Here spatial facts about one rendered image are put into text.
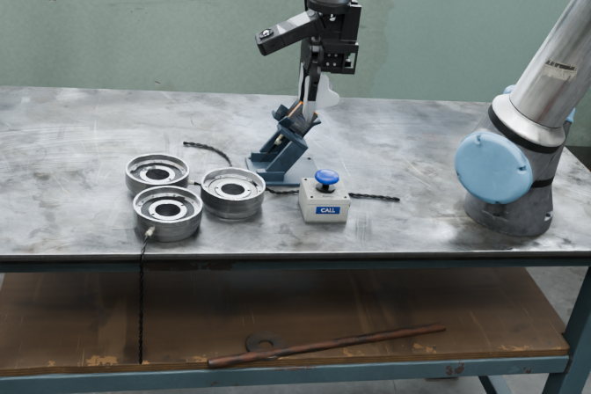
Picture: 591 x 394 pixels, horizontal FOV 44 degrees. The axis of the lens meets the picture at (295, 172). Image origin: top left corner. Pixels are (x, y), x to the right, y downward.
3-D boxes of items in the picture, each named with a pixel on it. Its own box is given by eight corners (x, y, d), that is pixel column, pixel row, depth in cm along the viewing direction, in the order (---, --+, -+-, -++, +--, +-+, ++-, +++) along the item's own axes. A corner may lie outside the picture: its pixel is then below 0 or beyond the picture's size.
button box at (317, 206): (304, 222, 120) (308, 197, 118) (297, 200, 127) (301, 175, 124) (353, 222, 122) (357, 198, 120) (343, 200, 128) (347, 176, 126)
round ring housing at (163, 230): (155, 200, 121) (155, 179, 119) (212, 218, 119) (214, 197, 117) (120, 232, 113) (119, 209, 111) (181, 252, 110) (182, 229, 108)
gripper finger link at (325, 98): (338, 128, 127) (344, 76, 123) (304, 128, 126) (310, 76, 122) (333, 122, 130) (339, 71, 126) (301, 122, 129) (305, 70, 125)
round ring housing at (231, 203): (217, 227, 117) (219, 205, 115) (189, 194, 124) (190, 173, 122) (274, 213, 122) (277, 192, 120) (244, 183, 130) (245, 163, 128)
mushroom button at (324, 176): (314, 205, 121) (317, 178, 119) (310, 192, 124) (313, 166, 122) (338, 205, 122) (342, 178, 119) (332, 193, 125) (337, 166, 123)
